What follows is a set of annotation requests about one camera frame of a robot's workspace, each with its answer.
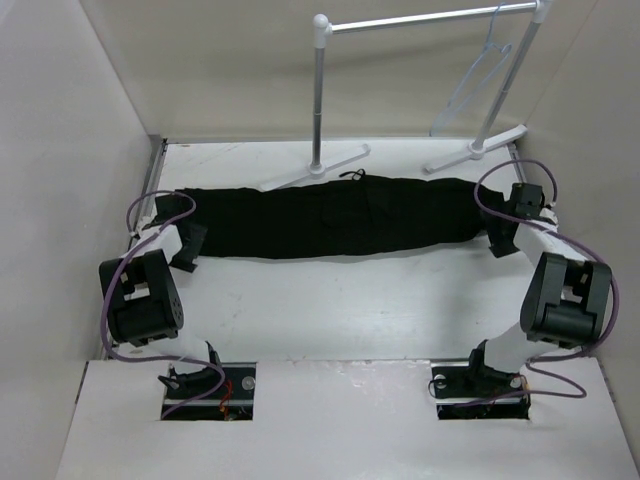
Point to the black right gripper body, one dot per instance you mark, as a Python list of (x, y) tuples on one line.
[(498, 241)]

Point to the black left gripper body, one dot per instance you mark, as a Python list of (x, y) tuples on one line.
[(184, 257)]

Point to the black trousers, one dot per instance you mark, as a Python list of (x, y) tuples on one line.
[(360, 216)]

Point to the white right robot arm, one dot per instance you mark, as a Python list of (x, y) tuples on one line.
[(562, 313)]

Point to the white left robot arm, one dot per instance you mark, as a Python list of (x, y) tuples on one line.
[(142, 313)]

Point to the white clothes rack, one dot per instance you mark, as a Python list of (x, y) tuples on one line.
[(380, 74)]

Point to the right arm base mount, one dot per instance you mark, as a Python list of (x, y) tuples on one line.
[(462, 392)]

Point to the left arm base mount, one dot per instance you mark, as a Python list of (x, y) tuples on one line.
[(197, 393)]

